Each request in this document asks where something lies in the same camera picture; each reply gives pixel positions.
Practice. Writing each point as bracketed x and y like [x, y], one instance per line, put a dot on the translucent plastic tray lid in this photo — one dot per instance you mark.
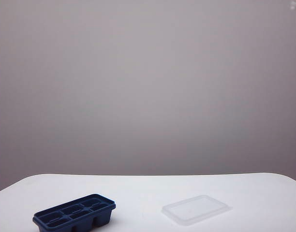
[196, 210]

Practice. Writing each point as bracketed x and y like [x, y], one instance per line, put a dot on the blue ice cube tray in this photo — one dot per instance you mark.
[65, 218]

